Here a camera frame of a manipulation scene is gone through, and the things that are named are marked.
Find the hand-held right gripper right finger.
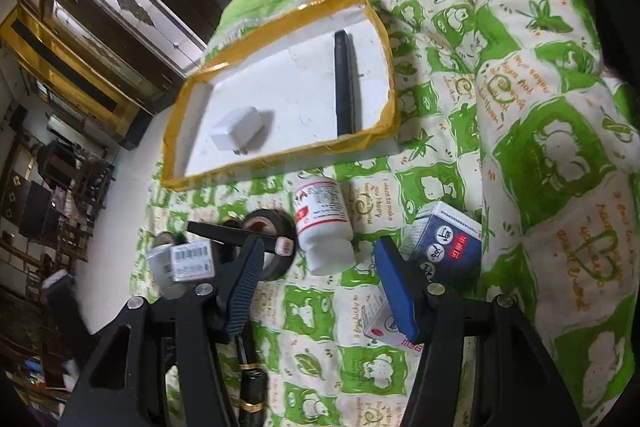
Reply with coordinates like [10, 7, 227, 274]
[372, 236, 583, 427]

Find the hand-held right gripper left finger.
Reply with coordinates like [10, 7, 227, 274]
[57, 234, 266, 427]

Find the long black pen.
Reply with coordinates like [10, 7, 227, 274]
[187, 221, 293, 256]

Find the small white barcode box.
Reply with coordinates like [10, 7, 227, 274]
[146, 243, 217, 300]

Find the black pen with gold rings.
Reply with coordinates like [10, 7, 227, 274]
[235, 327, 268, 427]

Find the white tray with yellow tape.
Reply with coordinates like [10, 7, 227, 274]
[161, 0, 401, 192]

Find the white and red box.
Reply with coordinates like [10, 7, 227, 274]
[361, 294, 426, 353]

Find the black tape roll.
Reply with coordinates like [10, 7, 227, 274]
[240, 208, 300, 282]

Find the blue and white box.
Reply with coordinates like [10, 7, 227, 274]
[400, 201, 483, 283]

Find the white charger adapter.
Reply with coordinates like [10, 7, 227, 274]
[209, 107, 261, 155]

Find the dark wooden furniture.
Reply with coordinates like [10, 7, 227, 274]
[0, 107, 116, 268]

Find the green printed blanket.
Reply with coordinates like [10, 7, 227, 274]
[127, 0, 640, 427]

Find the black stick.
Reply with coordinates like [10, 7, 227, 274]
[333, 31, 357, 138]

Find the gold-framed cabinet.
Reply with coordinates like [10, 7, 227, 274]
[0, 4, 141, 142]

